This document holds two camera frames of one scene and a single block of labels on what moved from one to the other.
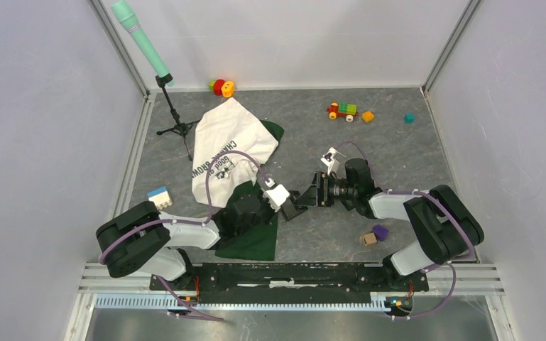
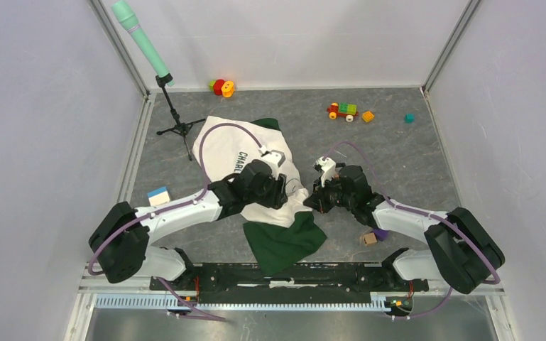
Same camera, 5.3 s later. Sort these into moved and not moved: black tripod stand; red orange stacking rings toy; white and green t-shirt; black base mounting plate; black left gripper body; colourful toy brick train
Moved: black left gripper body; white and green t-shirt
Not moved: colourful toy brick train; red orange stacking rings toy; black base mounting plate; black tripod stand
